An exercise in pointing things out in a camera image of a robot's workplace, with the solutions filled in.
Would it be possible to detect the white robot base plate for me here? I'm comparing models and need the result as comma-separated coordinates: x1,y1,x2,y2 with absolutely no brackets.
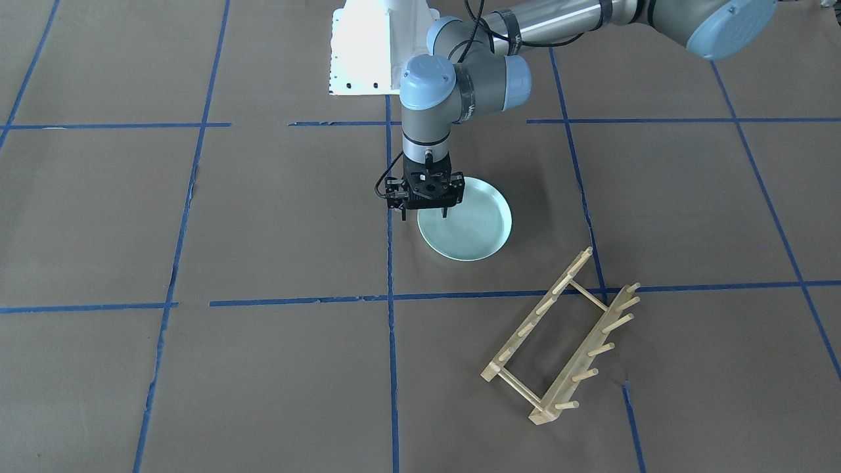
329,1,440,95

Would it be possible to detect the light green ceramic plate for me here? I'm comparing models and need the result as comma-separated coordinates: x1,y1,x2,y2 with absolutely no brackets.
417,177,512,261

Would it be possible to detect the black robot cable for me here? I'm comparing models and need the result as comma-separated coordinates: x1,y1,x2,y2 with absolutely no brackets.
375,0,592,198

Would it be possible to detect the wooden plate rack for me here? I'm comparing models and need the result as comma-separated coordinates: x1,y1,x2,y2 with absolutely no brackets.
481,246,640,426

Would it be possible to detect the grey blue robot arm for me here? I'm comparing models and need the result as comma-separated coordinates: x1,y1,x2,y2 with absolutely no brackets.
375,1,776,213

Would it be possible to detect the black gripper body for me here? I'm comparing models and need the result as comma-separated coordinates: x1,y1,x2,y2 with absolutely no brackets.
385,158,466,212

